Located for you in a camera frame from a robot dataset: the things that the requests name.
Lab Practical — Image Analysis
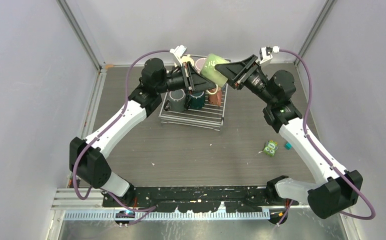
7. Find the light green mug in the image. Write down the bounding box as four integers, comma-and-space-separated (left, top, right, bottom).
200, 53, 230, 88

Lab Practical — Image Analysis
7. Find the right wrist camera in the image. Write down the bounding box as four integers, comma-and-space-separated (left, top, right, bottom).
259, 46, 280, 67

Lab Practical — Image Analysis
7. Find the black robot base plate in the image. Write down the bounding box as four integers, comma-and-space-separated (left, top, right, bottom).
101, 185, 298, 213

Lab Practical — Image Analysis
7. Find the aluminium front rail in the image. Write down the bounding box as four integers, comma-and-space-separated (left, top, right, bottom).
52, 189, 272, 224

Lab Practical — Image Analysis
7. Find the teal toy block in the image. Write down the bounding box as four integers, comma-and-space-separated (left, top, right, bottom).
284, 142, 292, 150

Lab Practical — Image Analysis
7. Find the mauve pink mug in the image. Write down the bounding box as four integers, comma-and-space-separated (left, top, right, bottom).
194, 57, 207, 73

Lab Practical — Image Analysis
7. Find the cream mug back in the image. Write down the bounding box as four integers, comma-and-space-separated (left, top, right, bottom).
172, 54, 195, 70

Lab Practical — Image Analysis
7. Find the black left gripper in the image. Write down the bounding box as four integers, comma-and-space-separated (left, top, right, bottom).
156, 62, 216, 96

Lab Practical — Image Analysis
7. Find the dark grey mug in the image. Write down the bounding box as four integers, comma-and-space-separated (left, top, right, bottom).
164, 89, 186, 113

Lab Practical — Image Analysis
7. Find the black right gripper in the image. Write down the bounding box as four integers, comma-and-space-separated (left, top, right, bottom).
215, 54, 276, 106

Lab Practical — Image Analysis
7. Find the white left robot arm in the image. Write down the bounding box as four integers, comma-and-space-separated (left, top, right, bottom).
69, 58, 216, 207

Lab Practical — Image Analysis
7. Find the green toy monster block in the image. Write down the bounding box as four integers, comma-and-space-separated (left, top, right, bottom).
263, 140, 278, 157

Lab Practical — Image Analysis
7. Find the metal wire dish rack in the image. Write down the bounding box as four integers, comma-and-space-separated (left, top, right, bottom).
159, 55, 227, 131

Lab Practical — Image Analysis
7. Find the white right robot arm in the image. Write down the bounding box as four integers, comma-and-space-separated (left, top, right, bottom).
215, 55, 363, 219

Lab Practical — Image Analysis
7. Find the dark teal mug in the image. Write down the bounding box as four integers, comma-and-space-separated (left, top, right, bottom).
185, 91, 205, 110

